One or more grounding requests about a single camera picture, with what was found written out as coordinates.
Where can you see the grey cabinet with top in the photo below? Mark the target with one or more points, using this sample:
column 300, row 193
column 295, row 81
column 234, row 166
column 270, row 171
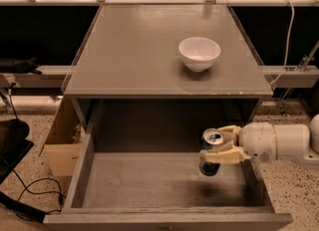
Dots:
column 131, row 68

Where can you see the open grey top drawer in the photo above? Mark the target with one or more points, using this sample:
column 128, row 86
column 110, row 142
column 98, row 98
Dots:
column 138, row 170

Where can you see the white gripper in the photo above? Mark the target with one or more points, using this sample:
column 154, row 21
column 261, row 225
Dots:
column 256, row 139

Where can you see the redbull can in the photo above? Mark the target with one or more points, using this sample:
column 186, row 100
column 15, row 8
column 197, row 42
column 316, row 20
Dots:
column 211, row 138

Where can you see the cardboard box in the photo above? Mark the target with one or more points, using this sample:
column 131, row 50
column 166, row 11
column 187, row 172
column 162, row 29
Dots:
column 63, row 141

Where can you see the black cloth on rail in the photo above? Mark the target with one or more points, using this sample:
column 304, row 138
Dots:
column 19, row 66

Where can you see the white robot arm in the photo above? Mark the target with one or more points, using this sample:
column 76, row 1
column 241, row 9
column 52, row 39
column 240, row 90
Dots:
column 298, row 143

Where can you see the black monitor stand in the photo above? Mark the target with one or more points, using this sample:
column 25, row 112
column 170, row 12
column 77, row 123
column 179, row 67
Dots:
column 13, row 145

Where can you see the white bowl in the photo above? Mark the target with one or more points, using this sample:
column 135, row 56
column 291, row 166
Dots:
column 198, row 54

